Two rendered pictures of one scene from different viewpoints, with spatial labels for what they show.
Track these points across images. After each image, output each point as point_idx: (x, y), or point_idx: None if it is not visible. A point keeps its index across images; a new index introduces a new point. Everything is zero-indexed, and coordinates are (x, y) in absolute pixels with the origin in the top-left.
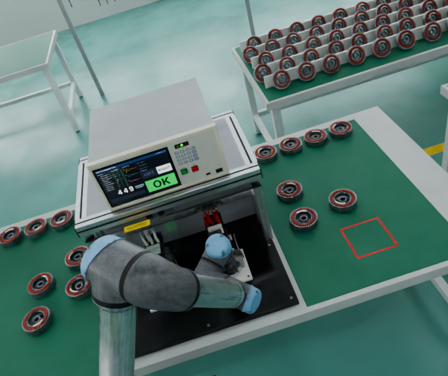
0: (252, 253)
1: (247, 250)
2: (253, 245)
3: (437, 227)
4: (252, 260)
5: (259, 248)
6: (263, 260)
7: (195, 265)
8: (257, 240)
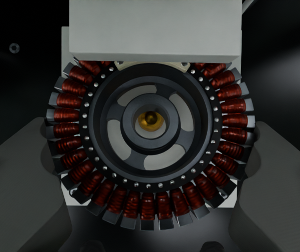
0: (269, 69)
1: (253, 43)
2: (286, 25)
3: None
4: (256, 108)
5: None
6: None
7: (16, 27)
8: None
